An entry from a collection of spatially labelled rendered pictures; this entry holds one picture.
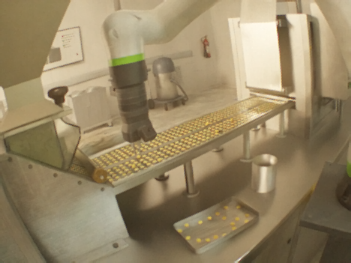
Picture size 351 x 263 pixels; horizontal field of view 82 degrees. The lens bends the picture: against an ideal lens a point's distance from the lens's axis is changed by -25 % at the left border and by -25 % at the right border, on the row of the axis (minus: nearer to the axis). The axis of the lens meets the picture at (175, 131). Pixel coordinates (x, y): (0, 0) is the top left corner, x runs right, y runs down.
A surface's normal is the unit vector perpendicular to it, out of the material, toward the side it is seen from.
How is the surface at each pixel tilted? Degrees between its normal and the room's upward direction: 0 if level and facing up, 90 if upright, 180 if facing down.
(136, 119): 99
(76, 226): 90
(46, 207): 90
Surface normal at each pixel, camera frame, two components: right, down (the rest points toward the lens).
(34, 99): 0.60, 0.21
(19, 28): 0.61, 0.56
